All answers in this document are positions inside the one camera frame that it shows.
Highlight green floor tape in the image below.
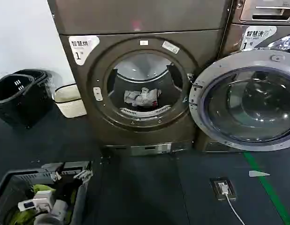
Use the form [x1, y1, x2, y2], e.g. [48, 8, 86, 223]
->
[243, 151, 290, 225]

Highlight white cable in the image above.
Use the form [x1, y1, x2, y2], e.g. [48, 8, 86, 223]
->
[225, 193, 247, 225]

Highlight white crumpled garment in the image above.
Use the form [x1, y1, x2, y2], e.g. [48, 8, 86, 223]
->
[123, 87, 161, 107]

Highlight round glass dryer door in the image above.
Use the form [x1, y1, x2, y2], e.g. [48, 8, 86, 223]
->
[189, 48, 290, 152]

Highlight white plug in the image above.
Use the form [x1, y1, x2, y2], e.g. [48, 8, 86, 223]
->
[217, 182, 229, 195]

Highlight grey plastic laundry basket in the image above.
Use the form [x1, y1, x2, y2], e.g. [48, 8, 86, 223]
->
[0, 161, 94, 225]

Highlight grey dryer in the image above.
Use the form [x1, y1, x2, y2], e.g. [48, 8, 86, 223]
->
[46, 0, 232, 157]

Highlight white floor marker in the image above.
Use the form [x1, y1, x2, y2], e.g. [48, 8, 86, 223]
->
[249, 170, 271, 177]

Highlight dark garment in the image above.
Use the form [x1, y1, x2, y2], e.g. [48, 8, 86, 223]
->
[135, 104, 158, 111]

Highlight green cloth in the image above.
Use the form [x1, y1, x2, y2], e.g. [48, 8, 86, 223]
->
[8, 184, 76, 225]

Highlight black plastic basket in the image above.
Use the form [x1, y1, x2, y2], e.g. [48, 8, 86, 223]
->
[0, 74, 46, 128]
[17, 68, 54, 102]

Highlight grey washing machine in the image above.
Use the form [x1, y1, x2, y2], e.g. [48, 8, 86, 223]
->
[194, 0, 290, 153]

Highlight white number sticker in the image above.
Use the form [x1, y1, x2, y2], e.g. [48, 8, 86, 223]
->
[241, 25, 278, 51]
[68, 35, 100, 66]

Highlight cream white basket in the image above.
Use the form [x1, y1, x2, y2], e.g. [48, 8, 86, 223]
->
[54, 84, 87, 119]

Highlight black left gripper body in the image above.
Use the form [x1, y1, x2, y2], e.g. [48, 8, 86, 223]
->
[53, 174, 84, 200]

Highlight metal floor socket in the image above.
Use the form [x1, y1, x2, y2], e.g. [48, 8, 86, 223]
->
[210, 177, 237, 202]

